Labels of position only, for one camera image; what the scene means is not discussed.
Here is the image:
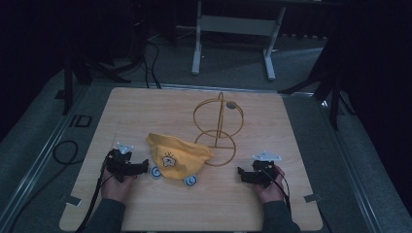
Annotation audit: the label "yellow hat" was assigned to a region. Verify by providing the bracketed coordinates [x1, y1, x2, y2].
[145, 132, 216, 188]

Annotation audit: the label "dark metal stand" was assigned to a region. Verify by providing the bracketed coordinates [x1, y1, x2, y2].
[277, 38, 356, 132]
[61, 48, 132, 116]

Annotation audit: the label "black looped floor cable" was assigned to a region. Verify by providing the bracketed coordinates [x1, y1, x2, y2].
[51, 140, 82, 167]

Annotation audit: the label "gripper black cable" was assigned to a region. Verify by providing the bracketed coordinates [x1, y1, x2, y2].
[75, 159, 119, 233]
[262, 168, 293, 217]

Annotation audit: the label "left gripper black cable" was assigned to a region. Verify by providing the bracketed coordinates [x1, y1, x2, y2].
[75, 159, 119, 233]

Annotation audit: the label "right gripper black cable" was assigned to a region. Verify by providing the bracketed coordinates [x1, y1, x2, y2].
[262, 168, 293, 217]

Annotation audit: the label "grey tape piece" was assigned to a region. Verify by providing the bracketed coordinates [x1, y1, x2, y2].
[303, 193, 324, 204]
[65, 195, 83, 207]

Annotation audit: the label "gold wire stand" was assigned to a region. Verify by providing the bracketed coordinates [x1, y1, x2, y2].
[192, 91, 245, 168]

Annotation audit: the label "white table frame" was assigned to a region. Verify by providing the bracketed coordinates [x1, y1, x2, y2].
[190, 0, 289, 82]

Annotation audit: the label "black background cables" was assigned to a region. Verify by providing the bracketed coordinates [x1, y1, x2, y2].
[140, 40, 163, 90]

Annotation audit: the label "person's left hand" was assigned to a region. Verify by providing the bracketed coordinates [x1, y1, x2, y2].
[100, 170, 138, 204]

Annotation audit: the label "person's right hand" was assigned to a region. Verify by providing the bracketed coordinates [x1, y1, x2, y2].
[253, 165, 287, 205]

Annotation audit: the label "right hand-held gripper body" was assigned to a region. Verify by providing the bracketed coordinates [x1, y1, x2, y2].
[252, 150, 283, 189]

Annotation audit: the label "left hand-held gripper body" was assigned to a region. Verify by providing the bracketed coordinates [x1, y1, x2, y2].
[104, 142, 141, 183]

